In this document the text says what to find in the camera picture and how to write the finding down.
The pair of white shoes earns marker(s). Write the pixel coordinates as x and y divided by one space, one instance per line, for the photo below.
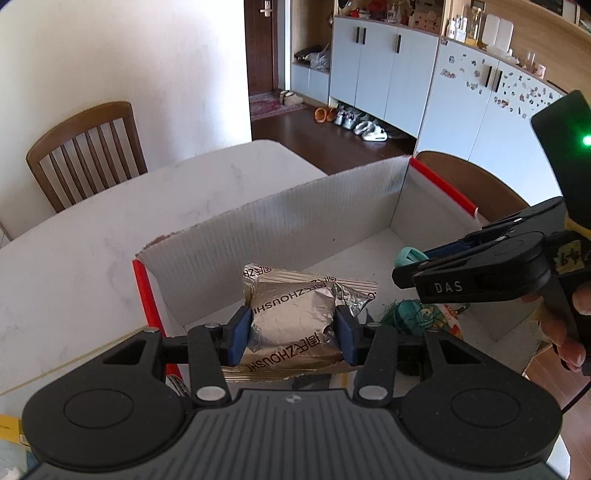
371 131

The grey plastic bag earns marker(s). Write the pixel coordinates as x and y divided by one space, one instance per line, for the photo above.
319 59

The small teal clip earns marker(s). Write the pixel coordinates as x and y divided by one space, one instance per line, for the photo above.
406 256

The large grey wall cabinet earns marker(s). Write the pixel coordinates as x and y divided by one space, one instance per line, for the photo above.
392 69

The patterned door rug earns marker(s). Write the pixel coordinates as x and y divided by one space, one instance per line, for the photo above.
272 108

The pair of orange sandals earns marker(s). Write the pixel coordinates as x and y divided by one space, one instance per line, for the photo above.
323 115

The colourful plush toy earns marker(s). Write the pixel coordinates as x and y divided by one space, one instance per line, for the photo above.
411 316

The pair of beige slippers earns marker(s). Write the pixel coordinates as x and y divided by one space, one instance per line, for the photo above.
289 98

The person's right hand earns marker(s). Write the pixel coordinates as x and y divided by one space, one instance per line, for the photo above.
570 355

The red cardboard shoe box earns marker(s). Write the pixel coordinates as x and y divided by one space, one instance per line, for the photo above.
323 207

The brown wooden chair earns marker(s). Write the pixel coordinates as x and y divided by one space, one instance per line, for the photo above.
78 120
480 184

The dark brown door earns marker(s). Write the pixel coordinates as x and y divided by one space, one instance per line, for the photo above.
268 46

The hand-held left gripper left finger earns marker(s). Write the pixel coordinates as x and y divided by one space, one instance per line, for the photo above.
240 337

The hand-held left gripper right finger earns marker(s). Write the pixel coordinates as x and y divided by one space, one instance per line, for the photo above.
346 337

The small yellow box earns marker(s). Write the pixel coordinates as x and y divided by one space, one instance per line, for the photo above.
9 429

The pair of silver shoes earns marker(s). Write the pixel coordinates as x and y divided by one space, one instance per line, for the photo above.
345 118

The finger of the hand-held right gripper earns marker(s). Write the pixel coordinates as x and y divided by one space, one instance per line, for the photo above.
429 269
461 245

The silver foil packet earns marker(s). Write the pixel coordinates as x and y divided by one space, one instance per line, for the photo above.
291 314

